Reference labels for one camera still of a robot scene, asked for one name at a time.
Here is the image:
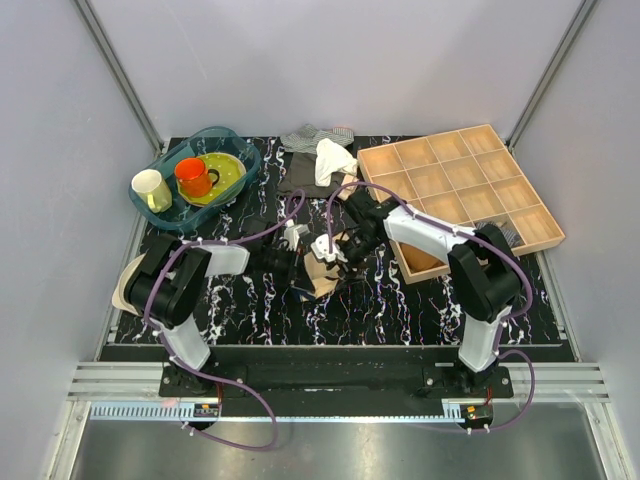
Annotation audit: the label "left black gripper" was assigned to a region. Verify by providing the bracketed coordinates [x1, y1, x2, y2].
[261, 245, 315, 293]

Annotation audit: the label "beige navy-trimmed underwear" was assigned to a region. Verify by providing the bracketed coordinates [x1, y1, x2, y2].
[291, 253, 345, 303]

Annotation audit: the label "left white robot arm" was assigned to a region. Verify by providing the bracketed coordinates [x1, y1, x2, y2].
[112, 233, 303, 396]

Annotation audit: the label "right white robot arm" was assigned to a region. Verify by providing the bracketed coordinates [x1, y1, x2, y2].
[328, 190, 528, 397]

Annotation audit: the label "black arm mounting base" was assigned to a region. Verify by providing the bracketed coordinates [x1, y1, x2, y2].
[159, 360, 514, 420]

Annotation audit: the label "rolled tan underwear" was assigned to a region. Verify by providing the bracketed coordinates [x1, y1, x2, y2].
[400, 243, 443, 273]

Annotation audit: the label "rolled striped underwear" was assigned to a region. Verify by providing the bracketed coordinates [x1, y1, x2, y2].
[475, 221, 524, 248]

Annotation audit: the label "black marble table mat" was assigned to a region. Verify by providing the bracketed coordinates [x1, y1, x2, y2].
[98, 136, 575, 362]

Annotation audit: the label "white cloth garment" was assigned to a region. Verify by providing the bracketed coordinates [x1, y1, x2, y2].
[314, 138, 358, 187]

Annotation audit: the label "dark grey garment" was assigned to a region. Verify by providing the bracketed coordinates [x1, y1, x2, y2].
[277, 152, 345, 199]

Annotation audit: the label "checked grey garment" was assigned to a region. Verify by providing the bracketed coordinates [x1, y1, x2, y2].
[330, 127, 354, 148]

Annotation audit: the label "green dotted plate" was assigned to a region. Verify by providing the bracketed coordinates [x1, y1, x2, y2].
[176, 153, 246, 207]

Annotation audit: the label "grey striped garment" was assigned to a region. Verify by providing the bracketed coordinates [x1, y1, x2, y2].
[280, 124, 334, 154]

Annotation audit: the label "wooden compartment tray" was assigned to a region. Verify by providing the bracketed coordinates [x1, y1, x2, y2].
[357, 124, 565, 256]

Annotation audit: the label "blue transparent plastic basin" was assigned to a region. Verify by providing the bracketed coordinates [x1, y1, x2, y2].
[128, 126, 261, 233]

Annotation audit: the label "orange mug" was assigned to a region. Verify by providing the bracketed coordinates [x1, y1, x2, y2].
[174, 157, 220, 198]

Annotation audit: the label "cream yellow mug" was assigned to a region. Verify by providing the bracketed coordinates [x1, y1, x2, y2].
[131, 169, 173, 213]

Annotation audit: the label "beige round lid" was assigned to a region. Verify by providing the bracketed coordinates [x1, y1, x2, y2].
[111, 254, 145, 316]

